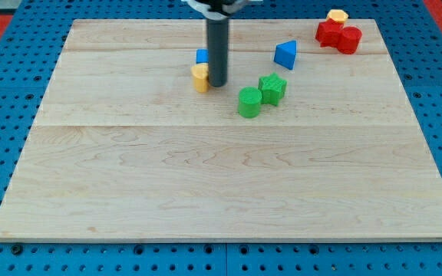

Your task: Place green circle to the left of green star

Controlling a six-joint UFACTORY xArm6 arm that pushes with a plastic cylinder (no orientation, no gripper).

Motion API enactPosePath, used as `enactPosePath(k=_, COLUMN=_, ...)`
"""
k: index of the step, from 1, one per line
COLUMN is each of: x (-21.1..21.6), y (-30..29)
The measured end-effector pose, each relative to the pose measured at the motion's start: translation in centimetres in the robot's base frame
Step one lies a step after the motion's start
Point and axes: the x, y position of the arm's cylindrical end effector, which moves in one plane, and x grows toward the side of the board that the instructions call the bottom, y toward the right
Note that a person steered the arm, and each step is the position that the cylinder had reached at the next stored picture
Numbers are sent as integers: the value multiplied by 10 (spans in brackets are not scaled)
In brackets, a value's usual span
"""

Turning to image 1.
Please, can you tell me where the yellow heart block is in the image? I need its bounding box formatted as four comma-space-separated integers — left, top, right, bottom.
190, 63, 209, 93

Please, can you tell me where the blue triangle block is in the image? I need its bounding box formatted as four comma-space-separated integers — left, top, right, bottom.
273, 40, 297, 70

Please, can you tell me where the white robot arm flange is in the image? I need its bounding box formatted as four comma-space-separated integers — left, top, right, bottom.
182, 0, 263, 21

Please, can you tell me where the light wooden board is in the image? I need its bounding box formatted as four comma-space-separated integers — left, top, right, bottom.
0, 19, 442, 243

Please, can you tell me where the green star block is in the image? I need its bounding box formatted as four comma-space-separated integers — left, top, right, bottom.
258, 73, 287, 106

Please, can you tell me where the red cylinder block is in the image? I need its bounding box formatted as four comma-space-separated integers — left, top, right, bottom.
337, 26, 362, 54

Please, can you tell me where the blue cube block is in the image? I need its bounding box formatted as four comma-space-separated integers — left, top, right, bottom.
196, 48, 209, 64

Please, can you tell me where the green cylinder block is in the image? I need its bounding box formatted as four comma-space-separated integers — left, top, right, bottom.
238, 87, 262, 118

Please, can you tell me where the red star block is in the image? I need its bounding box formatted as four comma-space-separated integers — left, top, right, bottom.
315, 18, 344, 48

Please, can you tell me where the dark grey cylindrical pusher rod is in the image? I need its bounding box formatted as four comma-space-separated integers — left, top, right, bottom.
206, 18, 229, 87

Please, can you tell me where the yellow hexagon block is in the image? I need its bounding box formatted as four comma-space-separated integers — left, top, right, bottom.
326, 9, 349, 25

